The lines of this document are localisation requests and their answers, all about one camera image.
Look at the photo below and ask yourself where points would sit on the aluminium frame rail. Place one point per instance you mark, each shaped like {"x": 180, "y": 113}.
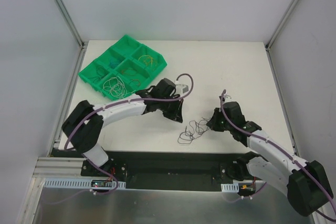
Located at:
{"x": 58, "y": 167}

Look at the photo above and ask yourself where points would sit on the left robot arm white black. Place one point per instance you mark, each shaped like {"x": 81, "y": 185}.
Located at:
{"x": 85, "y": 122}

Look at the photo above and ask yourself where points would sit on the aluminium frame post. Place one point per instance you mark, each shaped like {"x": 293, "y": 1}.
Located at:
{"x": 287, "y": 14}
{"x": 69, "y": 22}

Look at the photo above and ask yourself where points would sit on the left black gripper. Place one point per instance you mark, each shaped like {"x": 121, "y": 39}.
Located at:
{"x": 172, "y": 111}

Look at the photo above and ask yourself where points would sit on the left white cable duct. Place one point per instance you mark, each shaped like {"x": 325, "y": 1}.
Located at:
{"x": 69, "y": 183}

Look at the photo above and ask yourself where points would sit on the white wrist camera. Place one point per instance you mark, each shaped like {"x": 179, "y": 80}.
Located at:
{"x": 226, "y": 97}
{"x": 180, "y": 88}

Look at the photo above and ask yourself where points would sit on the white cable duct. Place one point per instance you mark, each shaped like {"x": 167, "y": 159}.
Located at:
{"x": 230, "y": 188}
{"x": 69, "y": 183}

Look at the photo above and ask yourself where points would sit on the right aluminium frame post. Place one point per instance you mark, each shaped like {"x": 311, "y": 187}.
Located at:
{"x": 287, "y": 14}

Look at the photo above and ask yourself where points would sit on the left aluminium frame post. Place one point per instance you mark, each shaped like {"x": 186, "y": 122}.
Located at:
{"x": 69, "y": 22}

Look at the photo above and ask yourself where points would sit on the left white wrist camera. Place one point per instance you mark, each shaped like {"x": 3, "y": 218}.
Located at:
{"x": 180, "y": 88}

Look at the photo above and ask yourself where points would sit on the green compartment tray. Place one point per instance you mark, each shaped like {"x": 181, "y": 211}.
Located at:
{"x": 124, "y": 68}

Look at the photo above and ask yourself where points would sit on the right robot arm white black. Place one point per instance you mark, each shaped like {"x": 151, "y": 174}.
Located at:
{"x": 304, "y": 183}

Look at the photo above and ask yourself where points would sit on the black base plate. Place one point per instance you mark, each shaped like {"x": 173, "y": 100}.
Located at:
{"x": 173, "y": 171}

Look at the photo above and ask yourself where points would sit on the right white cable duct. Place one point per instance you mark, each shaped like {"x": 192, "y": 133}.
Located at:
{"x": 230, "y": 188}

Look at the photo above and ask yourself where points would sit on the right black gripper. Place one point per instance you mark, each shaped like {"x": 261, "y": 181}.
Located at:
{"x": 215, "y": 122}

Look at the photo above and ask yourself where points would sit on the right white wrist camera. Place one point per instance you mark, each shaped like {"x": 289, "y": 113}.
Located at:
{"x": 226, "y": 97}

